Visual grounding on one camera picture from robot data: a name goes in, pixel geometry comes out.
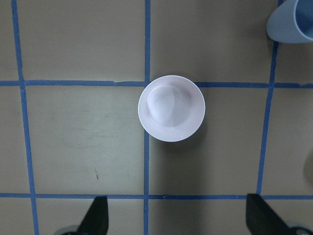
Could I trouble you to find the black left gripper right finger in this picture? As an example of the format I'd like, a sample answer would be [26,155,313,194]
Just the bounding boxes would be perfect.
[246,193,313,235]

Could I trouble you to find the pink bowl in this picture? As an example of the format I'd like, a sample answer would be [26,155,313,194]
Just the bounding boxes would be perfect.
[137,75,205,142]

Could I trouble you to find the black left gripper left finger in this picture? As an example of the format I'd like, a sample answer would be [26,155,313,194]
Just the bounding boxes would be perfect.
[74,196,108,235]

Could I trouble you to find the light blue cup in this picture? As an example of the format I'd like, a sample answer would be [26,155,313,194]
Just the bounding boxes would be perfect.
[266,0,313,44]

